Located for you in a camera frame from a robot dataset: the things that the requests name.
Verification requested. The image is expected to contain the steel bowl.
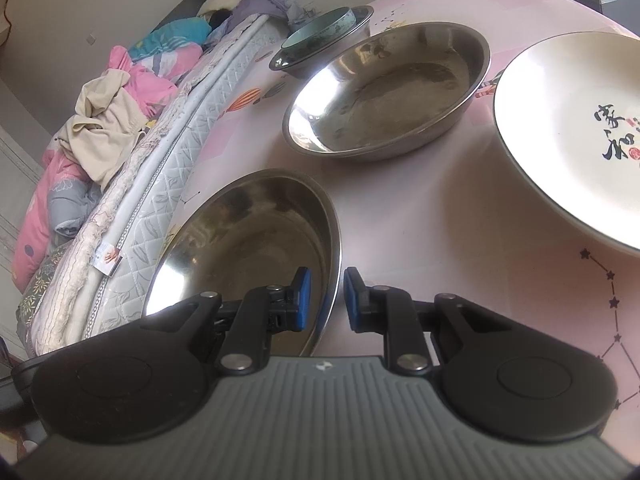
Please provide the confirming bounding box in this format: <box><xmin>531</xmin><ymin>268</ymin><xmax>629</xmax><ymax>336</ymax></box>
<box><xmin>269</xmin><ymin>6</ymin><xmax>374</xmax><ymax>80</ymax></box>

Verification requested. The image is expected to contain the large steel plate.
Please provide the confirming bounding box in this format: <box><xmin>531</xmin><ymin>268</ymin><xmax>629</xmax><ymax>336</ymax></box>
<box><xmin>282</xmin><ymin>22</ymin><xmax>491</xmax><ymax>162</ymax></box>

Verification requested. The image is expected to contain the teal ceramic bowl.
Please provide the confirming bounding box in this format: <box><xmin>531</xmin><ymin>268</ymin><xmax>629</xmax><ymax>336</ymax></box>
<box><xmin>282</xmin><ymin>6</ymin><xmax>356</xmax><ymax>58</ymax></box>

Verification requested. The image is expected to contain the quilted mattress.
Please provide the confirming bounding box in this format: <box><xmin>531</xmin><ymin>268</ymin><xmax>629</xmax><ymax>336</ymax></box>
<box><xmin>17</xmin><ymin>14</ymin><xmax>288</xmax><ymax>356</ymax></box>

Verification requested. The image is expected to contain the teal patterned cloth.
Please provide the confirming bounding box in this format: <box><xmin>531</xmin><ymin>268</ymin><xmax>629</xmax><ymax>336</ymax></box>
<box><xmin>128</xmin><ymin>16</ymin><xmax>212</xmax><ymax>62</ymax></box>

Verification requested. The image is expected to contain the beige cloth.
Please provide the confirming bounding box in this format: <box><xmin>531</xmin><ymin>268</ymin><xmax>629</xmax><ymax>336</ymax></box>
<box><xmin>56</xmin><ymin>68</ymin><xmax>148</xmax><ymax>191</ymax></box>

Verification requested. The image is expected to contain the purple grey bedsheet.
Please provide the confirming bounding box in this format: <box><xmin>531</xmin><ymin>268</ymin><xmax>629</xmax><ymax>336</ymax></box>
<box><xmin>198</xmin><ymin>0</ymin><xmax>314</xmax><ymax>46</ymax></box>

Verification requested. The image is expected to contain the medium steel plate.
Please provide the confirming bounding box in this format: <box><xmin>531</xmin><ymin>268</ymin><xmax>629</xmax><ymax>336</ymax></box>
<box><xmin>143</xmin><ymin>169</ymin><xmax>342</xmax><ymax>356</ymax></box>

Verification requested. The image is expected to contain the pink floral blanket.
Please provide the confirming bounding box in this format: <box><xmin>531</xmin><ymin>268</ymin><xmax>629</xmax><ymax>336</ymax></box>
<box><xmin>12</xmin><ymin>42</ymin><xmax>202</xmax><ymax>292</ymax></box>

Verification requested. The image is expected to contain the white ceramic plate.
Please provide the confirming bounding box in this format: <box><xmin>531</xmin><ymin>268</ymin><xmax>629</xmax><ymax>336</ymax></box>
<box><xmin>492</xmin><ymin>32</ymin><xmax>639</xmax><ymax>255</ymax></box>

